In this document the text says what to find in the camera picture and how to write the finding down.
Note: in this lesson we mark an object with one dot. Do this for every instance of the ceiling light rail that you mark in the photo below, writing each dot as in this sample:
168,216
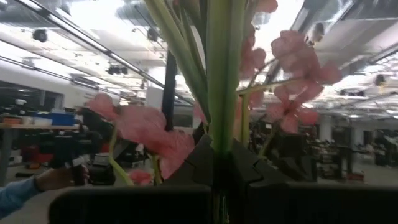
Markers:
93,43

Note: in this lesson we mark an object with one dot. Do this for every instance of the wooden workbench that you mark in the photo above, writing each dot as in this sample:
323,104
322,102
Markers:
31,126

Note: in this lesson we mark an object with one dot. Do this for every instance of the red container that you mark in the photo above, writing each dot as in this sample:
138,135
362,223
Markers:
40,157

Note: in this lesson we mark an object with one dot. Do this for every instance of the person's hand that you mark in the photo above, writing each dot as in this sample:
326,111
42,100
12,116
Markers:
56,179

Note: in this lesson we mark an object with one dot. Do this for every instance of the pink blossom flower spray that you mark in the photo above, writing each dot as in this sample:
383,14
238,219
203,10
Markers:
224,93

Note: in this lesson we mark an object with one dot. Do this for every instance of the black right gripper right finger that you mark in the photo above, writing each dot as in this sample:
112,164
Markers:
248,171

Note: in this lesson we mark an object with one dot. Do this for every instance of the blue storage bin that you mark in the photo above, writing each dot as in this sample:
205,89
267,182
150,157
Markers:
59,119

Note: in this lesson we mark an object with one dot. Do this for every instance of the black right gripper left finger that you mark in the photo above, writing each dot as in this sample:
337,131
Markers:
199,168

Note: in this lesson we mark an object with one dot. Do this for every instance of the black pillar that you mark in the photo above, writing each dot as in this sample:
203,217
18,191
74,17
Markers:
169,93

